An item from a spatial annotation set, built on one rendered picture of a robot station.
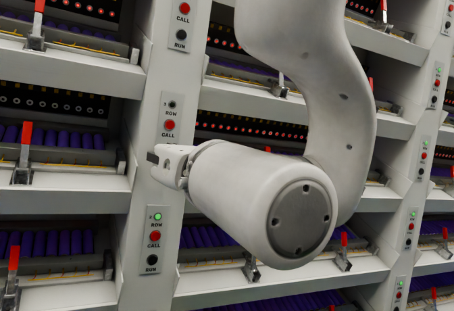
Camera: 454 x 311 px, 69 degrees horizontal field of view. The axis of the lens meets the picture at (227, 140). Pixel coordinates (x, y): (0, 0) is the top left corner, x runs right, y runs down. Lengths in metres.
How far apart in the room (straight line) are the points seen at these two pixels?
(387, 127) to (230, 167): 0.66
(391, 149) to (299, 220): 0.78
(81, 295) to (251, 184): 0.46
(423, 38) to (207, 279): 0.80
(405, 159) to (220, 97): 0.57
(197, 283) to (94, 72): 0.43
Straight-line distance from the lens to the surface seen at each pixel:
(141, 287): 0.64
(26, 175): 0.59
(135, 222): 0.59
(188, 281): 0.70
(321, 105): 0.32
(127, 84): 0.56
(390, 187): 1.01
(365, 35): 0.84
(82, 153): 0.61
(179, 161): 0.38
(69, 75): 0.55
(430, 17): 1.04
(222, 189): 0.27
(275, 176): 0.24
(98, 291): 0.66
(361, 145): 0.32
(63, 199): 0.57
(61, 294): 0.66
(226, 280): 0.73
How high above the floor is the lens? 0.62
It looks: 4 degrees down
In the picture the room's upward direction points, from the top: 8 degrees clockwise
